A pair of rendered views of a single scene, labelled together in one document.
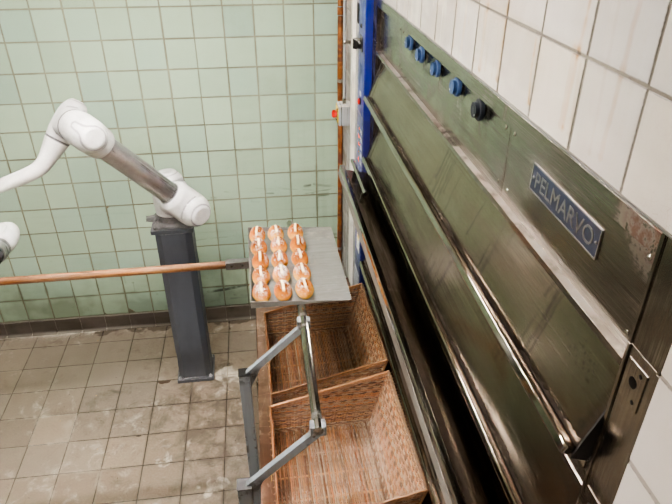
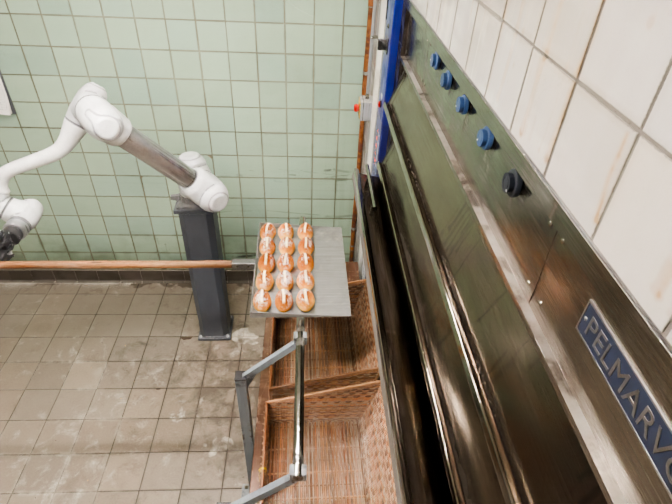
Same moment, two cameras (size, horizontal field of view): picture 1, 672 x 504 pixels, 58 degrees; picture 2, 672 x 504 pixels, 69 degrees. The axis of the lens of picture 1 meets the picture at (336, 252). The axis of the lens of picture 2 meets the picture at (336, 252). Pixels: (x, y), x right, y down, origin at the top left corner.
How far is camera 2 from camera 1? 53 cm
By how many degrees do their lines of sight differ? 7
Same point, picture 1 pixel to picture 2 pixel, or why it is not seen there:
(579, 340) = not seen: outside the picture
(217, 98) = (246, 82)
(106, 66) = (139, 44)
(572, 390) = not seen: outside the picture
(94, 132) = (107, 122)
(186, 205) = (204, 192)
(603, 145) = not seen: outside the picture
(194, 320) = (213, 290)
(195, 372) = (214, 332)
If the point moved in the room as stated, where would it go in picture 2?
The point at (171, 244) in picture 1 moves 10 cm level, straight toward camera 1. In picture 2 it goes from (193, 223) to (193, 234)
